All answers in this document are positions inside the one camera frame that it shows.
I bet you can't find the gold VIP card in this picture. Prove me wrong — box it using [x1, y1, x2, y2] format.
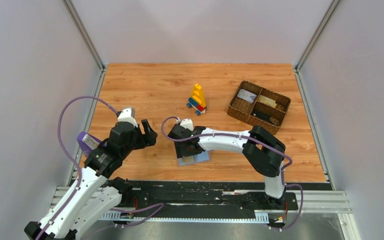
[179, 156, 195, 166]

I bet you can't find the black card in basket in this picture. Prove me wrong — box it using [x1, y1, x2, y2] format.
[251, 109, 273, 124]

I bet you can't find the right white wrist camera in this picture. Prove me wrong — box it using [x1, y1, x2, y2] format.
[179, 118, 194, 131]

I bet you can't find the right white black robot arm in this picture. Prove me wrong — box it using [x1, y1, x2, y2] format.
[164, 123, 286, 200]

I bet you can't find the pink card holder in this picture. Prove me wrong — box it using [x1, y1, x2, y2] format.
[177, 151, 211, 166]

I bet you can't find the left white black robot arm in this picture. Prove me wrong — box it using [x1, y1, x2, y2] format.
[24, 117, 158, 240]

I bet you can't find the woven brown divided basket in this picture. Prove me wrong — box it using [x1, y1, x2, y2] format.
[227, 80, 292, 135]

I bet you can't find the colourful toy block car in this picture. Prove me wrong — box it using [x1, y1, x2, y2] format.
[186, 83, 207, 116]

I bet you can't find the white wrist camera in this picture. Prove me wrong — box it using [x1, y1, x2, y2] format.
[117, 106, 139, 128]
[179, 118, 194, 131]

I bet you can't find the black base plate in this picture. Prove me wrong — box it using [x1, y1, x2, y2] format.
[118, 180, 299, 216]

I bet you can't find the white card in basket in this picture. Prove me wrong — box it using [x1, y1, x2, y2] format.
[236, 88, 257, 104]

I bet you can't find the gold card in basket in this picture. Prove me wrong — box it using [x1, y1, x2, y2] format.
[257, 95, 278, 108]

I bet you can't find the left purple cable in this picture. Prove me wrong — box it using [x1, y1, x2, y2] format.
[34, 96, 165, 240]

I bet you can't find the slotted aluminium rail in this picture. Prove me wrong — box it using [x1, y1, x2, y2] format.
[99, 210, 270, 224]

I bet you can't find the purple box with card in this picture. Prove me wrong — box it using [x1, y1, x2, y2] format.
[76, 131, 102, 157]

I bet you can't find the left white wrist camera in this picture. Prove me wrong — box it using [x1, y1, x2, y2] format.
[117, 106, 139, 128]

